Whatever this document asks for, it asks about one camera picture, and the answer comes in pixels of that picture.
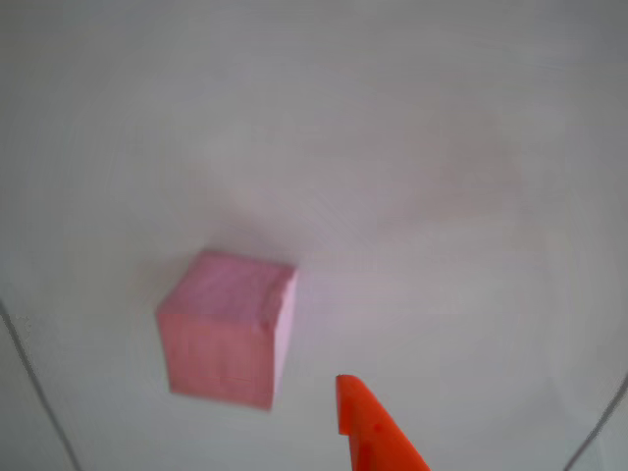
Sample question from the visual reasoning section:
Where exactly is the pink foam cube block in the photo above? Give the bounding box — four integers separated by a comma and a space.
156, 249, 299, 412

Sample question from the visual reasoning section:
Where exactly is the white paper sheet with lines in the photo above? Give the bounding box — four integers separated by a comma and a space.
0, 0, 628, 471

